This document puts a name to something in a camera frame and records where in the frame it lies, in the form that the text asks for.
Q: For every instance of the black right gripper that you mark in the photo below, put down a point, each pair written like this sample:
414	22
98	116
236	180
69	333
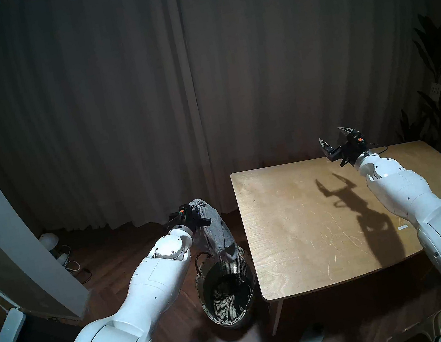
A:
349	149

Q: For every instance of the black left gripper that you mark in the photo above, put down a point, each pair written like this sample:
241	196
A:
192	217

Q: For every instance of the grey garment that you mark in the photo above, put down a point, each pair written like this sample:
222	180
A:
216	232

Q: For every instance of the black white striped garment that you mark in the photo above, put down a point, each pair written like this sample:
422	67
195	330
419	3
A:
225	302

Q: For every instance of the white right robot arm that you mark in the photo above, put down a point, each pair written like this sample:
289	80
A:
418	198

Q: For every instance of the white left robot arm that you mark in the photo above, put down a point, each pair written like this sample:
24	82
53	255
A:
142	303

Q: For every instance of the woven wicker laundry hamper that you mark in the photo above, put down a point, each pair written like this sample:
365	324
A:
231	309

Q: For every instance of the light wooden table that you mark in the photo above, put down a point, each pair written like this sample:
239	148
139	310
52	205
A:
316	219

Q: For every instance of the white tag on plant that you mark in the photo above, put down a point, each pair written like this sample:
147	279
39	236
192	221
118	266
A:
435	89

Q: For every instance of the small white tape strip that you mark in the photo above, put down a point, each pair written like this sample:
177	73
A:
403	227

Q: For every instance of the long grey curtain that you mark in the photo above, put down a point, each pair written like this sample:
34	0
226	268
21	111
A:
150	100

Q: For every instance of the tall dark leafy plant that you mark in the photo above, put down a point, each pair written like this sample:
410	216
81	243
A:
433	49

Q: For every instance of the white mushroom lamp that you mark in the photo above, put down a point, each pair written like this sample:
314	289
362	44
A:
48	240

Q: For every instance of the cream plastic chair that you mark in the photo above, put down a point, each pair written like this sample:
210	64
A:
427	329

